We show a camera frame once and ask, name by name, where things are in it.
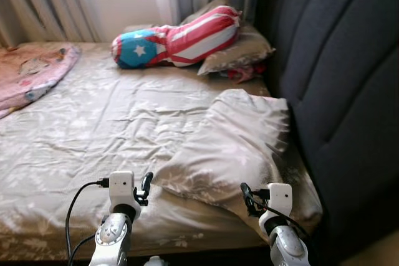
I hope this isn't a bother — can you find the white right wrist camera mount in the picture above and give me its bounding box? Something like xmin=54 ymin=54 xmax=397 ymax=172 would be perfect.
xmin=268 ymin=183 xmax=294 ymax=217

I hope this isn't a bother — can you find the grey robot knee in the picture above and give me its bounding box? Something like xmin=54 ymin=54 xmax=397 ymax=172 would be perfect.
xmin=145 ymin=255 xmax=168 ymax=266

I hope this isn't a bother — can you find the folded beige floral duvet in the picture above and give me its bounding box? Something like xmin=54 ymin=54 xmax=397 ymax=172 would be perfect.
xmin=153 ymin=88 xmax=324 ymax=226

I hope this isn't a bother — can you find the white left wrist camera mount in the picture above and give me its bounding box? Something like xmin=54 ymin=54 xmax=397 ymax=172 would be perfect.
xmin=108 ymin=171 xmax=136 ymax=212

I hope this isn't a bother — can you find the dark grey upholstered chair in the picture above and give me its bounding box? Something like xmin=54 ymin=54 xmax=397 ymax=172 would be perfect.
xmin=256 ymin=0 xmax=399 ymax=260

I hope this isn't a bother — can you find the pink cartoon quilt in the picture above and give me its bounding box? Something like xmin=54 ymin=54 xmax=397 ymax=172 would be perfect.
xmin=0 ymin=43 xmax=82 ymax=120

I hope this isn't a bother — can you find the beige pillow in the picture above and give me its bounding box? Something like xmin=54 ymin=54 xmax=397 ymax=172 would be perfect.
xmin=181 ymin=0 xmax=276 ymax=76

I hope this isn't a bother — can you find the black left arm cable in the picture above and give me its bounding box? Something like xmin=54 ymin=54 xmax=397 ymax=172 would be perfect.
xmin=65 ymin=179 xmax=110 ymax=262

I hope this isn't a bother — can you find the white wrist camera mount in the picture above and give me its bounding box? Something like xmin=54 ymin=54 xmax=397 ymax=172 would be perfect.
xmin=108 ymin=171 xmax=136 ymax=212
xmin=268 ymin=183 xmax=294 ymax=217

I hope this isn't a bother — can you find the stars and stripes pillow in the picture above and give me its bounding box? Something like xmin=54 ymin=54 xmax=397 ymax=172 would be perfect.
xmin=111 ymin=5 xmax=243 ymax=70

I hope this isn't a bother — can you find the small red cloth item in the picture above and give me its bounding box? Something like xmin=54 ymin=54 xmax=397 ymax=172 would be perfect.
xmin=219 ymin=62 xmax=267 ymax=84

